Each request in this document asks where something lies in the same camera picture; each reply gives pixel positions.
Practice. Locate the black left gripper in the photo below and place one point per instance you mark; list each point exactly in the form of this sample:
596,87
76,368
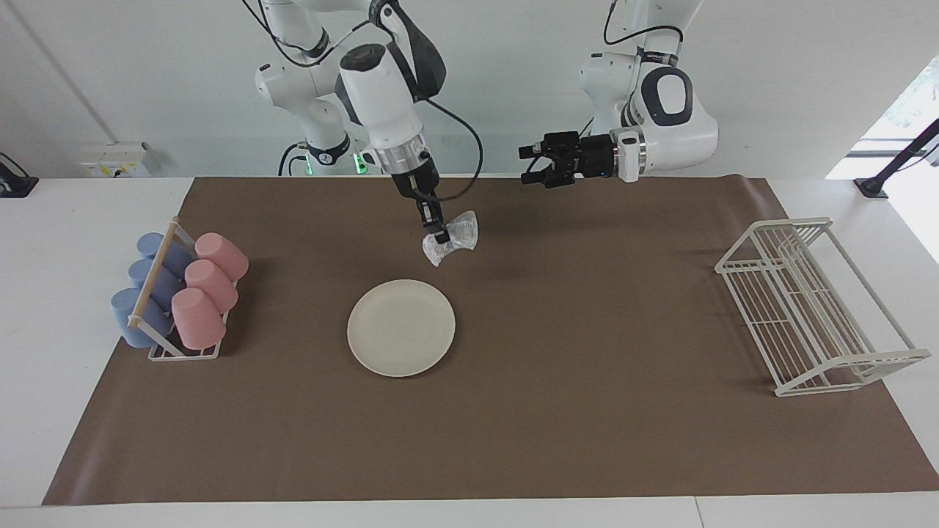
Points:
587,158

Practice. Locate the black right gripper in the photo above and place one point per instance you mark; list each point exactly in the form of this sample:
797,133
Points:
417,180

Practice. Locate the silver foil sponge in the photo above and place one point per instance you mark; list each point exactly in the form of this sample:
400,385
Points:
462,233

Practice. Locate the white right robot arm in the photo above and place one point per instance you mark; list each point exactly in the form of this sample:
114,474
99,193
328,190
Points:
381,95

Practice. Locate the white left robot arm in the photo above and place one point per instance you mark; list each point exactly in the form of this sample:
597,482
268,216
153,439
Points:
682,139

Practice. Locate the cream round plate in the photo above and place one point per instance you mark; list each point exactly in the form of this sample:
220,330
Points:
401,328

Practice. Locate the pink plastic cup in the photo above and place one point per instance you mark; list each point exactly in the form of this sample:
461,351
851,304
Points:
196,320
213,284
224,255

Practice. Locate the brown table mat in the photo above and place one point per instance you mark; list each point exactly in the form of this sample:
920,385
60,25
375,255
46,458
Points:
513,440

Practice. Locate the white cup holder rack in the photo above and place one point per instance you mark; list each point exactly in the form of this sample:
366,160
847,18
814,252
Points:
158,279

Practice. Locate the blue plastic cup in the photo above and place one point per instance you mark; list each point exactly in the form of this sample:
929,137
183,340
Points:
147,279
132,319
150,243

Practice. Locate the black table clamp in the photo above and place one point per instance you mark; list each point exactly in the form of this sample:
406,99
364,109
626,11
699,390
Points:
15,183

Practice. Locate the white wall socket box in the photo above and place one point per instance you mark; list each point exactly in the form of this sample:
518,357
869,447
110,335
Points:
114,160

